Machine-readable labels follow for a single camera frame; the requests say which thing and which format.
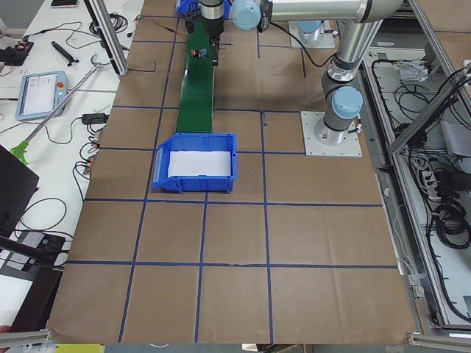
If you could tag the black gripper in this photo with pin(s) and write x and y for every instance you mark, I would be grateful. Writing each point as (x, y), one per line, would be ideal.
(214, 26)

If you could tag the red push button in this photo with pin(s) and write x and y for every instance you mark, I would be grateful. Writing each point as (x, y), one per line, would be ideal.
(199, 53)

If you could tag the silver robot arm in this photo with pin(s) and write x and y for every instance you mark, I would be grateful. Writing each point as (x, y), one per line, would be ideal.
(311, 30)
(363, 18)

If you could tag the green conveyor belt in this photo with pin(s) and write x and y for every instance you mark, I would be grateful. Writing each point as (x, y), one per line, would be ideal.
(196, 96)

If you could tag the blue bin robot left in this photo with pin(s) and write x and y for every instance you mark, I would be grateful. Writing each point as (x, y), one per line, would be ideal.
(195, 142)

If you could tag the white foam pad left bin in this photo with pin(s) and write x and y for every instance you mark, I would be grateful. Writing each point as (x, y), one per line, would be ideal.
(199, 163)

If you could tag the black power adapter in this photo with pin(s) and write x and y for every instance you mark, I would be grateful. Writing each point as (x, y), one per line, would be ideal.
(94, 118)

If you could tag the teach pendant tablet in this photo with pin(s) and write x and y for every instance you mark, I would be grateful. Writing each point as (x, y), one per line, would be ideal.
(40, 94)

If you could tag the reacher grabber tool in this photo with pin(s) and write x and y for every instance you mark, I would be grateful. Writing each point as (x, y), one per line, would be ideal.
(19, 150)

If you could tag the aluminium frame post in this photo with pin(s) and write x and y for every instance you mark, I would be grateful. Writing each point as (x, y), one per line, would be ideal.
(101, 19)

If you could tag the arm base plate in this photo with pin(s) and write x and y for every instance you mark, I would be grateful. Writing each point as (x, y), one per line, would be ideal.
(321, 142)
(327, 42)

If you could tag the black handle tool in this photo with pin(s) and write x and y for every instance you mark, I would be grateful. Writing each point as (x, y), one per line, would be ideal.
(71, 61)

